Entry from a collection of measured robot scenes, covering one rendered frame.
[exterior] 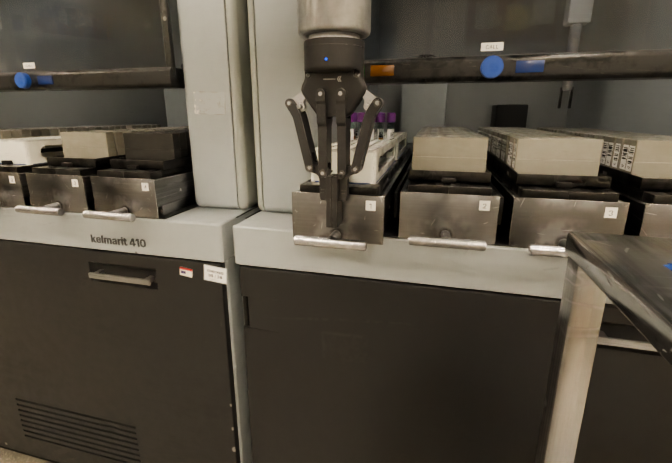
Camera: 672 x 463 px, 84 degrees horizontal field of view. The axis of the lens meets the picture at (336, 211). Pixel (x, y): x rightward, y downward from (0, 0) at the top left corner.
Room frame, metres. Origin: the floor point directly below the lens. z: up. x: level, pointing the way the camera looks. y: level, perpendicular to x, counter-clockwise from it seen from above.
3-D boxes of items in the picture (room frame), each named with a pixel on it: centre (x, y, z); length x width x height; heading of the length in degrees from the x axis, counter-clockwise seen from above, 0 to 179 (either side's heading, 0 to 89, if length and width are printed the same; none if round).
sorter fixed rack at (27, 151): (0.91, 0.63, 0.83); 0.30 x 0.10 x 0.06; 166
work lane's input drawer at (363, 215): (0.83, -0.08, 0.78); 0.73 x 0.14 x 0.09; 166
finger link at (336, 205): (0.50, 0.00, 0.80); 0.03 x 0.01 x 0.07; 165
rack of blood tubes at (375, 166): (0.69, -0.05, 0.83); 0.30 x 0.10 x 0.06; 166
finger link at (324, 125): (0.50, 0.01, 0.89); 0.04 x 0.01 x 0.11; 165
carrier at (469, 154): (0.60, -0.18, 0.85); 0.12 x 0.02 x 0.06; 76
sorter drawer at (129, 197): (0.96, 0.30, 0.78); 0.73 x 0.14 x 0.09; 166
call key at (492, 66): (0.56, -0.22, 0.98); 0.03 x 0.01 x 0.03; 76
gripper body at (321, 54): (0.50, 0.00, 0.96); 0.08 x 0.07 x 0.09; 75
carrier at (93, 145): (0.78, 0.51, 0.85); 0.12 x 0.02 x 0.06; 76
